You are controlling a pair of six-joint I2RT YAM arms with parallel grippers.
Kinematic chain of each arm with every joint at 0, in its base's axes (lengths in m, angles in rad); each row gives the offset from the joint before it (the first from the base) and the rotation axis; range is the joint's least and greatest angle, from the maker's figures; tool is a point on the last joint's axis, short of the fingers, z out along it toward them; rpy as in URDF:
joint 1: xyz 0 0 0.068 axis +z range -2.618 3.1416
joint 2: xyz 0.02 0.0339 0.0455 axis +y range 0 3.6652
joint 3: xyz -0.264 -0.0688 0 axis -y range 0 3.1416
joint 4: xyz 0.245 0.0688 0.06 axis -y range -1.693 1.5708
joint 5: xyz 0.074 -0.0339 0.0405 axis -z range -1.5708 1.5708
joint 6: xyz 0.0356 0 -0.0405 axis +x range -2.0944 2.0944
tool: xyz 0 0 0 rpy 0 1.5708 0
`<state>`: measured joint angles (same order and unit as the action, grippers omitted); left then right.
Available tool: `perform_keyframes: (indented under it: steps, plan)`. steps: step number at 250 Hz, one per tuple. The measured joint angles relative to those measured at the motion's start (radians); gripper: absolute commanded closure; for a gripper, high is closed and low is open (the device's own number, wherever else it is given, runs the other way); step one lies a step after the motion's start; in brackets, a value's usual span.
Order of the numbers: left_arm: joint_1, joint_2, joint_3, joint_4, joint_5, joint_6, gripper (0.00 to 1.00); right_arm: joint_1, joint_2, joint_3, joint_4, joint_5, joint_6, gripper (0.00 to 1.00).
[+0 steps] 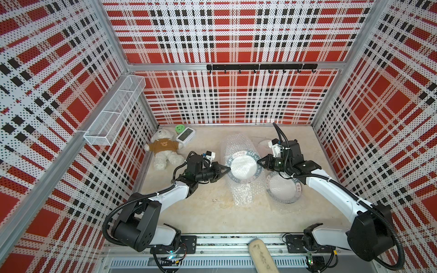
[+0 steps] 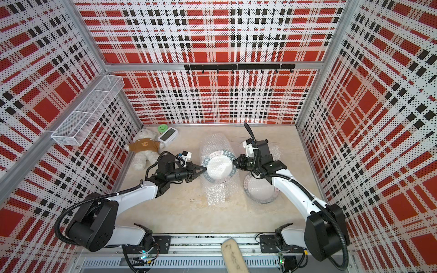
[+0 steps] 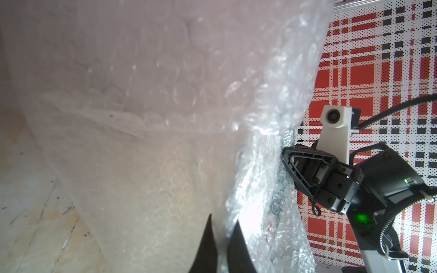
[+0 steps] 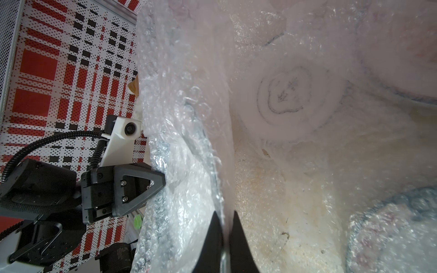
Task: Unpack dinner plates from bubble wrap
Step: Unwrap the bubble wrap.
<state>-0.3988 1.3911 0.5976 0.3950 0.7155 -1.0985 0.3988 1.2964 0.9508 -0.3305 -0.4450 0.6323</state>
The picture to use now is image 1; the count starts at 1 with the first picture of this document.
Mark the white green small device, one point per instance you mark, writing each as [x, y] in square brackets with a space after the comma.
[186, 136]

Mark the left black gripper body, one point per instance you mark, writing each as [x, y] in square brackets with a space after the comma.
[211, 173]

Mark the green rimmed plate right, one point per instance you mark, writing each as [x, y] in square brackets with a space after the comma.
[285, 191]

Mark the clear wall shelf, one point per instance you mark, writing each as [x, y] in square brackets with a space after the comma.
[105, 128]

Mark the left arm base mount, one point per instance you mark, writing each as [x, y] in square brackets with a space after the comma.
[173, 255]

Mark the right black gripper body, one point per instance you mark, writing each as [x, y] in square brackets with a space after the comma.
[276, 164]

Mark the green rimmed plate front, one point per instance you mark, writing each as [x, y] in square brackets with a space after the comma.
[244, 167]

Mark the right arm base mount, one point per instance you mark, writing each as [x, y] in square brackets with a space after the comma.
[319, 257]

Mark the black hook rail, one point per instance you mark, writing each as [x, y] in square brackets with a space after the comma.
[258, 67]

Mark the bubble wrap sheet front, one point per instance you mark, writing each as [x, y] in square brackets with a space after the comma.
[243, 194]

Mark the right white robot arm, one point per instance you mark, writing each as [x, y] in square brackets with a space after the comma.
[371, 235]

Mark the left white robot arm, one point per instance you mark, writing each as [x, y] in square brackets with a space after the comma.
[135, 223]

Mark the beige teddy bear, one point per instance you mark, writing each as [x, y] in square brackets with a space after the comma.
[165, 149]

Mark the wooden brush handle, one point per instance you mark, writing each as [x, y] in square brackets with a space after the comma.
[261, 257]

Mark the green rimmed plate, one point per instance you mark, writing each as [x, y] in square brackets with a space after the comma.
[285, 191]
[244, 167]

